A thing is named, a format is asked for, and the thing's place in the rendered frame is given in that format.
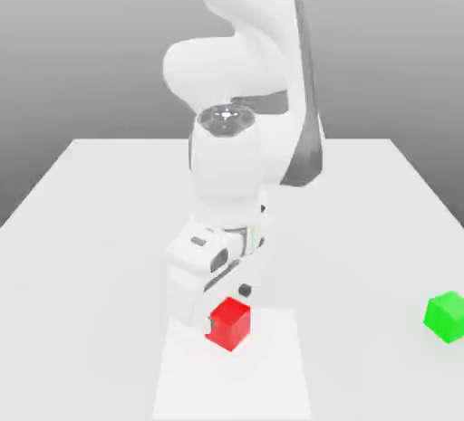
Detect small red cube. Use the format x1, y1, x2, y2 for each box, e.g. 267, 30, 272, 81
204, 296, 252, 352

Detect small green cube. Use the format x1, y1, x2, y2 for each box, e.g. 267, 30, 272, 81
422, 291, 464, 345

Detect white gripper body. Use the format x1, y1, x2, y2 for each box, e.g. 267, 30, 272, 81
165, 246, 270, 328

